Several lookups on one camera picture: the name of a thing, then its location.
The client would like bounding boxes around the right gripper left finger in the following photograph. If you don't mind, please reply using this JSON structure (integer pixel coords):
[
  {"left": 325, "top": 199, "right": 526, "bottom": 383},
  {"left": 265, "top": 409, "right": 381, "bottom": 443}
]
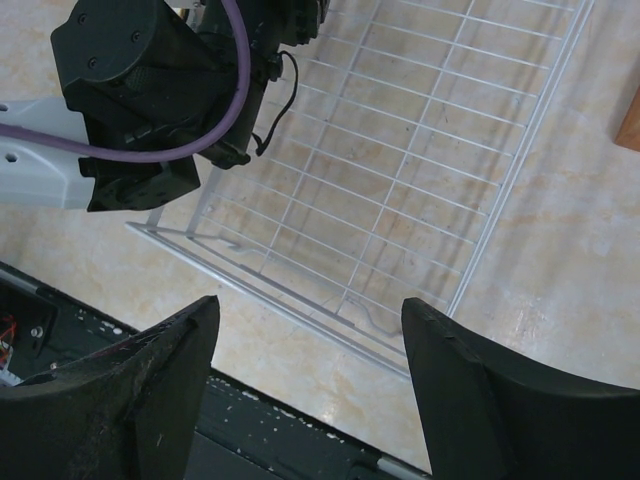
[{"left": 1, "top": 296, "right": 220, "bottom": 479}]

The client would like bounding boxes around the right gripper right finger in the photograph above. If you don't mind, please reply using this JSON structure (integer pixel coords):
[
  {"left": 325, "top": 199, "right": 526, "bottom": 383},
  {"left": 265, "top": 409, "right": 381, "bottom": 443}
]
[{"left": 401, "top": 298, "right": 639, "bottom": 479}]

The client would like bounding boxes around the white wire dish rack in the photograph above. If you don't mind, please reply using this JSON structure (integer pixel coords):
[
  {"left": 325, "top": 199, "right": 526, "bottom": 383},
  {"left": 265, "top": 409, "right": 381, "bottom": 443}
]
[{"left": 132, "top": 1, "right": 593, "bottom": 377}]

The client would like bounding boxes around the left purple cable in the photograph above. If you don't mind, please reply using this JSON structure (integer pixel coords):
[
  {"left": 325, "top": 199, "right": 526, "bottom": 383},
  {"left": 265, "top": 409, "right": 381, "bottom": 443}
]
[{"left": 0, "top": 0, "right": 252, "bottom": 162}]

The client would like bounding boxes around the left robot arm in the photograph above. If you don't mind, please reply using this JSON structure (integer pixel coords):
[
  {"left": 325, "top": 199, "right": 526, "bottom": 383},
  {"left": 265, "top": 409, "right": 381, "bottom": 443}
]
[{"left": 1, "top": 0, "right": 329, "bottom": 212}]

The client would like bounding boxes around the wooden compartment tray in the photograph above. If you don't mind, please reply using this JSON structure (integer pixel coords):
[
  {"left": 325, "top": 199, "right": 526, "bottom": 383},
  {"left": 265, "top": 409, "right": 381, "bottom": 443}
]
[{"left": 614, "top": 88, "right": 640, "bottom": 152}]

